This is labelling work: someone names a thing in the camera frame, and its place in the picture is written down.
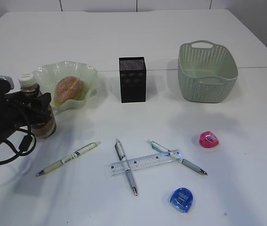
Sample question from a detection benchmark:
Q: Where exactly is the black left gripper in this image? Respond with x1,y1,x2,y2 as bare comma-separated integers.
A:
0,90,51,141

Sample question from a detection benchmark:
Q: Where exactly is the brown Nescafe coffee bottle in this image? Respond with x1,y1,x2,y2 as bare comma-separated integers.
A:
18,73,57,138

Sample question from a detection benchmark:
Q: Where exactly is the sugared bread roll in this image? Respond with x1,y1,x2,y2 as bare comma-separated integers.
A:
54,76,85,106

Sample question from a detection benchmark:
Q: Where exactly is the clear plastic ruler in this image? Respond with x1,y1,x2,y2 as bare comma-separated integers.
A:
105,150,183,177

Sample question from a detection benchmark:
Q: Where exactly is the blue pencil sharpener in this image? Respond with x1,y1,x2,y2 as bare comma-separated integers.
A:
170,187,194,212

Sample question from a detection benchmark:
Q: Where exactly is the pink pencil sharpener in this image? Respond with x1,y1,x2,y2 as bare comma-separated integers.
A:
199,131,219,148

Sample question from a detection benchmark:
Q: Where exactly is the green wavy glass plate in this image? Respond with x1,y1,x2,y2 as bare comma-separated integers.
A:
32,61,99,114

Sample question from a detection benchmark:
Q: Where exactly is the cream pen on left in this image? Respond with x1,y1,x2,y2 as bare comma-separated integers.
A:
36,141,101,177

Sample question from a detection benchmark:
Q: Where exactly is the grey pen in middle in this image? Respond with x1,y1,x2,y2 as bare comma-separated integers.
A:
114,138,138,196

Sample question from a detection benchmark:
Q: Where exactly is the grey pen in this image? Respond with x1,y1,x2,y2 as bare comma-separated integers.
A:
146,139,208,176
114,138,138,196

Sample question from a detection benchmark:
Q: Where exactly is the black mesh pen holder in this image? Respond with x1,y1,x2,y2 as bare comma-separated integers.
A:
119,57,146,103

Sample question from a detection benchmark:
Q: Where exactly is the grey pen on right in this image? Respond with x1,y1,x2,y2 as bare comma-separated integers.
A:
146,139,208,176

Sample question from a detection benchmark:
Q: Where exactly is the green woven plastic basket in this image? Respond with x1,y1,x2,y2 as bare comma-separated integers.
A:
178,40,238,103

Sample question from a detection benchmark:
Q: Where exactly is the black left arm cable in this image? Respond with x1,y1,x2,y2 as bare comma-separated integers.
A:
0,98,37,167

